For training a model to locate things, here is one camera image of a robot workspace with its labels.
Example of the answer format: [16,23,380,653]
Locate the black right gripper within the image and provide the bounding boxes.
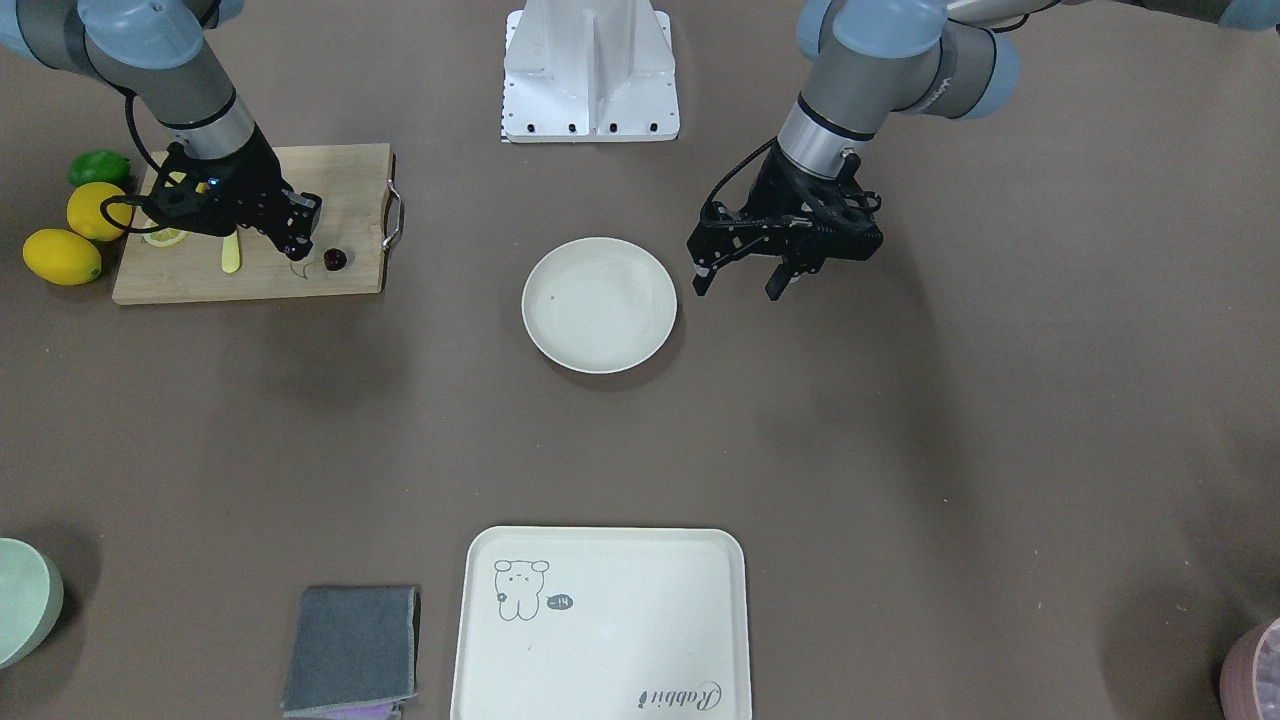
[141,128,323,263]

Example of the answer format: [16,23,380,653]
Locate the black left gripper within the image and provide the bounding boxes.
[687,140,884,302]

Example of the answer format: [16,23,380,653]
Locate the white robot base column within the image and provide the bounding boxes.
[500,1,681,143]

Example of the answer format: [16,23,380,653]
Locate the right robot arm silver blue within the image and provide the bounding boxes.
[1,1,323,261]

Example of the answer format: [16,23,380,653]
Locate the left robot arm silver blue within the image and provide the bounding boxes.
[687,1,1057,300]

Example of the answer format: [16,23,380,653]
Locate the dark red cherry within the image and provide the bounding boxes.
[321,249,349,272]

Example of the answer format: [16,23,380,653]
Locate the cream rectangular tray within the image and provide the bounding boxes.
[451,527,753,719]

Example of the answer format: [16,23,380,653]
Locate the wooden cutting board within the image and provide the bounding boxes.
[111,143,403,306]

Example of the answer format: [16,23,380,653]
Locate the yellow plastic knife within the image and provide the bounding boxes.
[220,231,242,275]

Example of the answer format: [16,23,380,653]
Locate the lemon slice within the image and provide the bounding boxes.
[140,228,189,249]

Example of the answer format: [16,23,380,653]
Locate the cream round plate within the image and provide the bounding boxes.
[520,237,678,375]

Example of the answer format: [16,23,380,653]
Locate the green lime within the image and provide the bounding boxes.
[67,149,132,187]

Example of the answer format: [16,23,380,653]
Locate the yellow lemon near lime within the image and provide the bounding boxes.
[67,182,133,242]

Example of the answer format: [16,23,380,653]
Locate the yellow lemon outer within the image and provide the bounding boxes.
[22,229,102,286]

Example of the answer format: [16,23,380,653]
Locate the grey folded cloth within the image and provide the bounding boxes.
[282,585,419,719]

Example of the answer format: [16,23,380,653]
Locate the mint green bowl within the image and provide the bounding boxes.
[1,538,64,669]

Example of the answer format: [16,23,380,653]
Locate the pink bowl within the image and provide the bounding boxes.
[1219,619,1279,719]

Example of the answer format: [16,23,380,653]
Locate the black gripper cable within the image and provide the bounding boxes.
[100,90,172,236]

